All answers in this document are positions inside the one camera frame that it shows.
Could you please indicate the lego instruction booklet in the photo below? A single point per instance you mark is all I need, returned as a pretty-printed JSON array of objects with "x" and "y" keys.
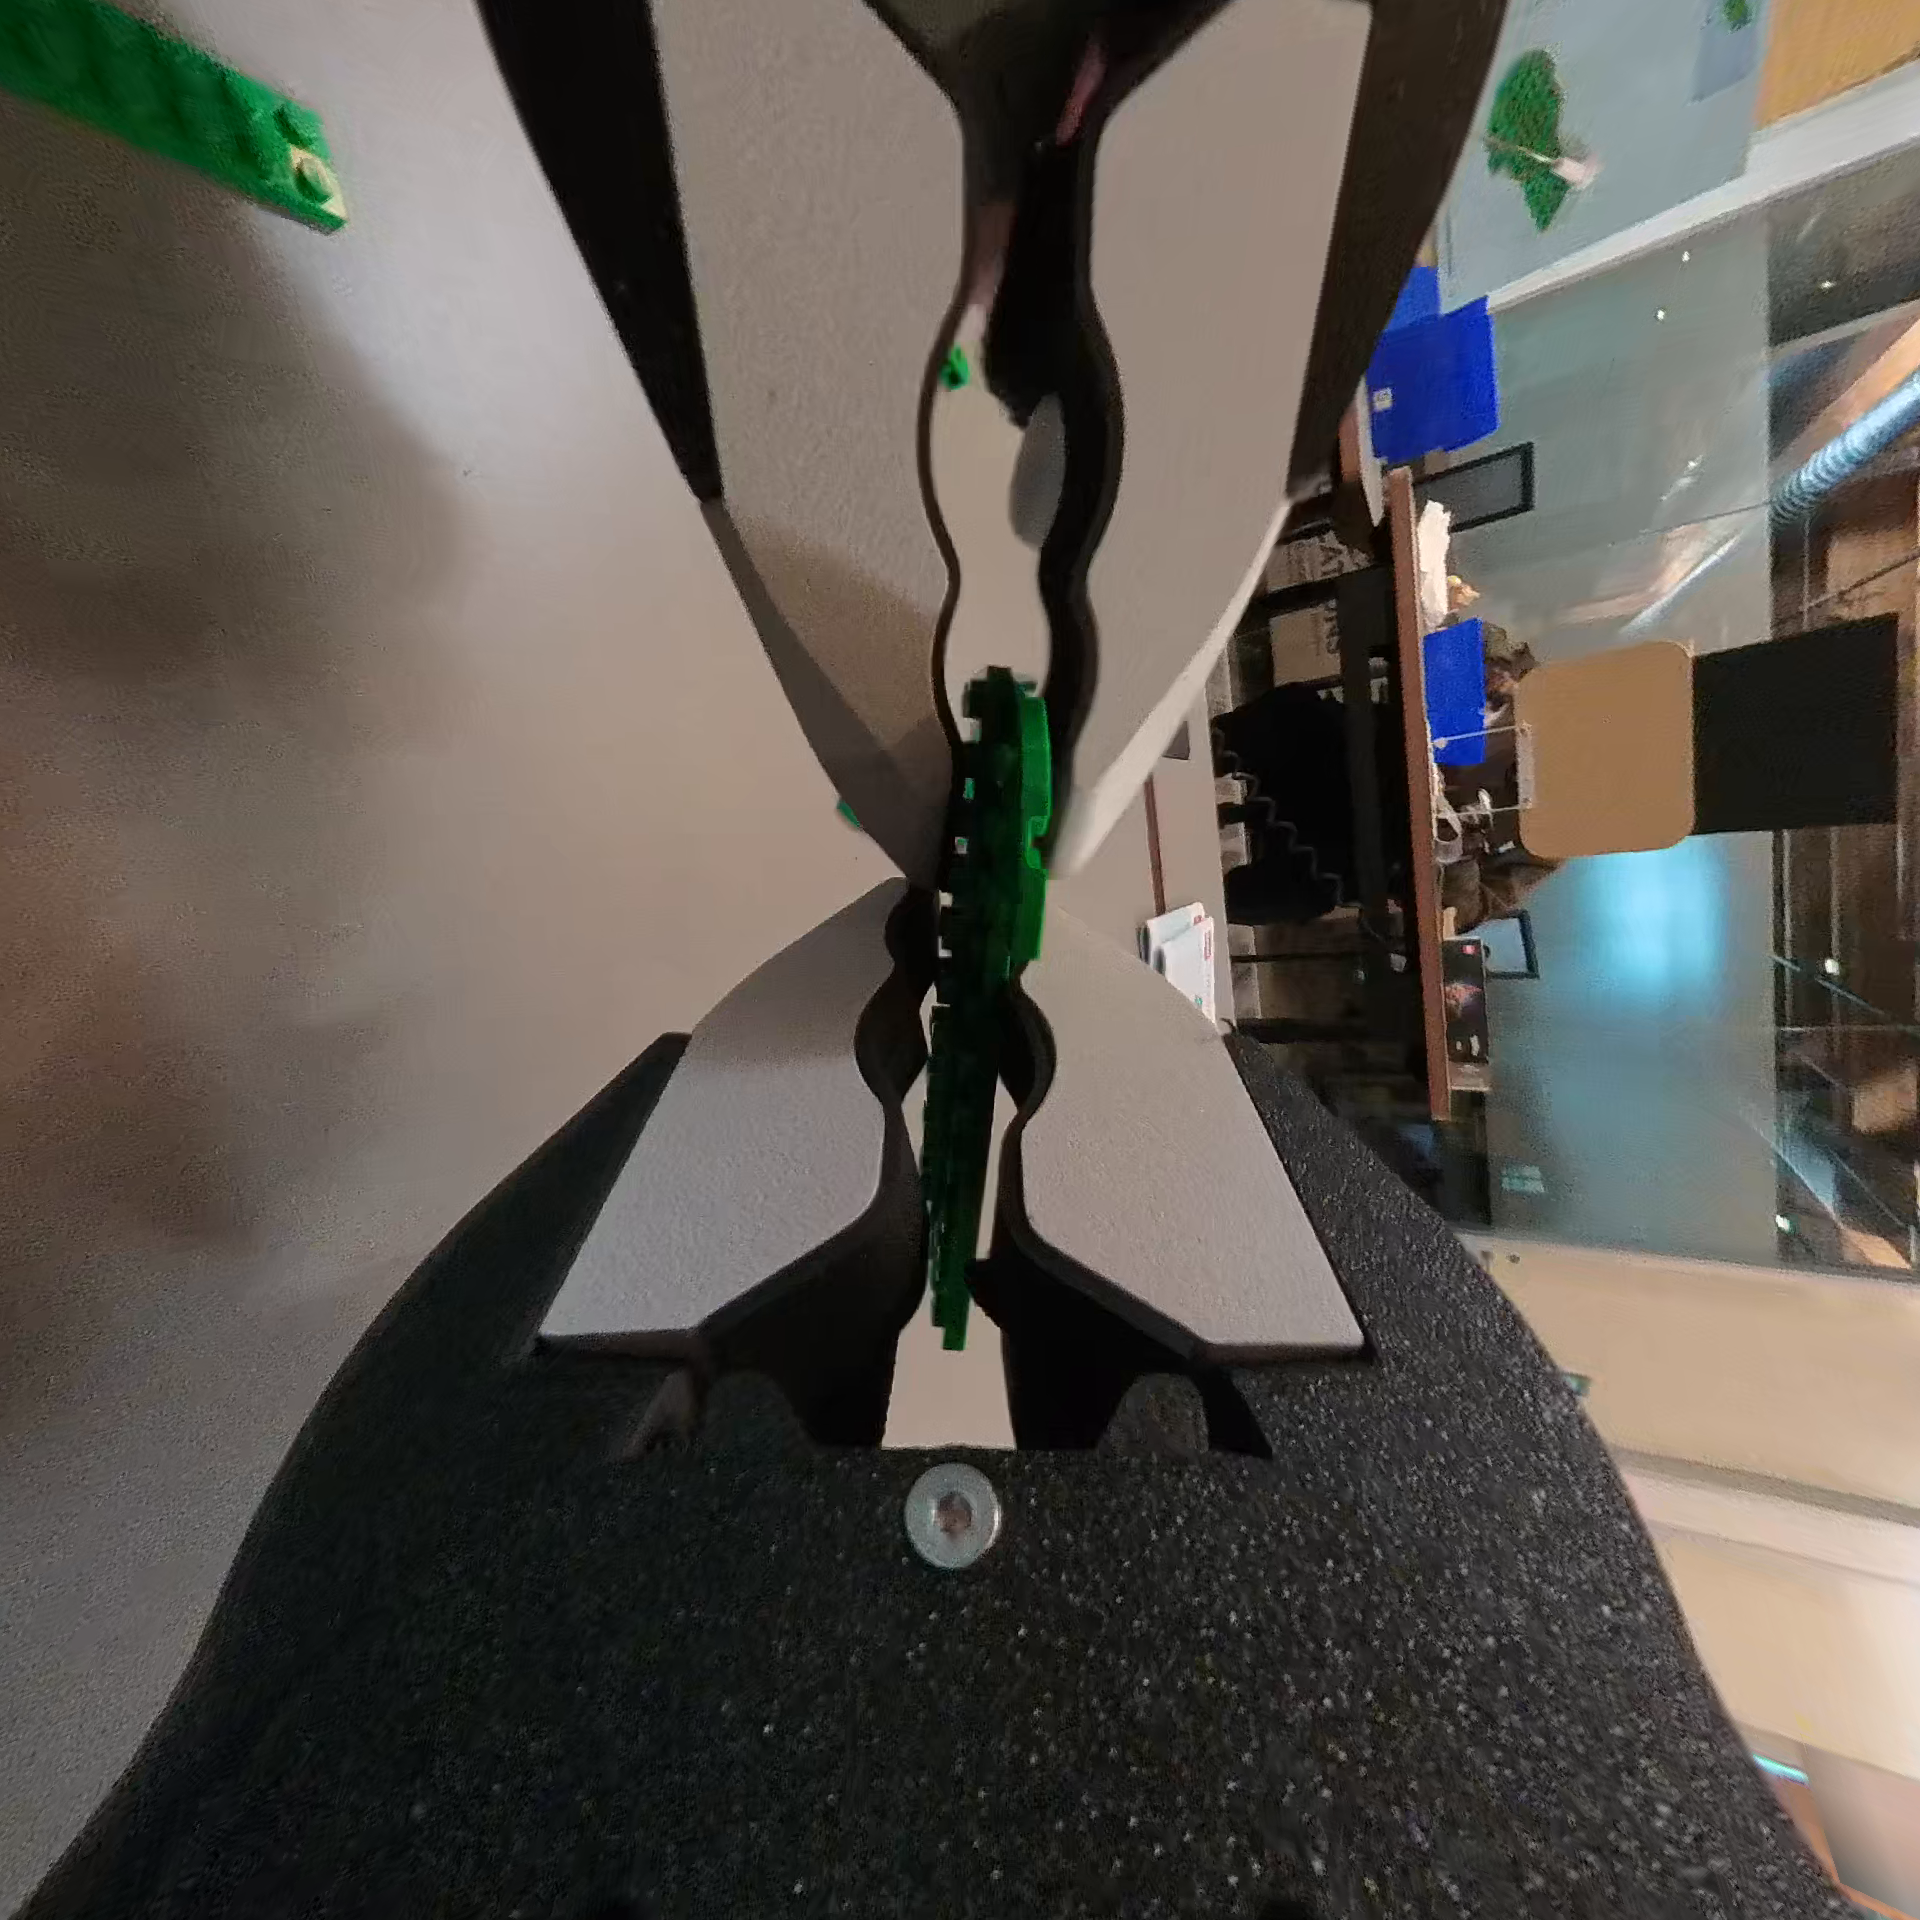
[{"x": 1635, "y": 135}]

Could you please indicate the large blue panel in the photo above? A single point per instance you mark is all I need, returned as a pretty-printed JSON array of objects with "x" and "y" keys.
[{"x": 1440, "y": 375}]

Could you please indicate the small blue panel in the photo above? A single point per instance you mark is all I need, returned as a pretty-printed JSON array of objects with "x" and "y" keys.
[{"x": 1454, "y": 690}]

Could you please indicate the silver ventilation duct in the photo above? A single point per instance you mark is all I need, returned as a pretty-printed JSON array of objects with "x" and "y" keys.
[{"x": 1845, "y": 450}]

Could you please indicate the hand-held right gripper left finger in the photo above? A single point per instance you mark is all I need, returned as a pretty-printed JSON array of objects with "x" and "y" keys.
[{"x": 735, "y": 1170}]

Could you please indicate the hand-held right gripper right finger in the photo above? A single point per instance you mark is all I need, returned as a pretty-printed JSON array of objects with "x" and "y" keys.
[{"x": 1171, "y": 1185}]

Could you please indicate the long green lego plate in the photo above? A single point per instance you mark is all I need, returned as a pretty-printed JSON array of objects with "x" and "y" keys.
[{"x": 165, "y": 106}]

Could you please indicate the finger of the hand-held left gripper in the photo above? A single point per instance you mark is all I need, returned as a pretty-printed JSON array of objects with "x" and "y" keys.
[
  {"x": 1215, "y": 330},
  {"x": 809, "y": 299}
]

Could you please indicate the green lego plate assembly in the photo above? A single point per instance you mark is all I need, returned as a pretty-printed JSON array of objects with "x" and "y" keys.
[{"x": 968, "y": 1109}]

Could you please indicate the tan rounded board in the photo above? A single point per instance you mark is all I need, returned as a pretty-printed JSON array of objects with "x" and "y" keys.
[{"x": 1606, "y": 750}]

